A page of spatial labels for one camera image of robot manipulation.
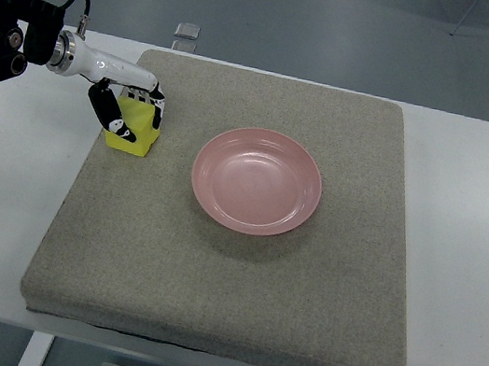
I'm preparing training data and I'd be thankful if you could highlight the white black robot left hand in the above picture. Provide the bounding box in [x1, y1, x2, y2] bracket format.
[60, 40, 175, 148]

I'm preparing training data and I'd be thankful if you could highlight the yellow foam block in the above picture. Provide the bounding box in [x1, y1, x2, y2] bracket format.
[104, 95, 162, 158]

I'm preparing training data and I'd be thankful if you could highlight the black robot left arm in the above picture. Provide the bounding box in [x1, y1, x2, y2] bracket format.
[0, 0, 91, 82]

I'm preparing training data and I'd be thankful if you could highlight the pink plate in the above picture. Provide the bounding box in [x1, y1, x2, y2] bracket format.
[190, 127, 323, 236]

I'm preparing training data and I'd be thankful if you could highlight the clear floor socket cover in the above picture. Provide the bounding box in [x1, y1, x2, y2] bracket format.
[175, 22, 201, 40]

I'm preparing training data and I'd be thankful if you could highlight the grey square foam mat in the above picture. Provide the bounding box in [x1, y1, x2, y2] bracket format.
[21, 50, 407, 366]

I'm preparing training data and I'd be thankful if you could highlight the white table leg left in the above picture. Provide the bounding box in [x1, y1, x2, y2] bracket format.
[17, 331, 54, 366]

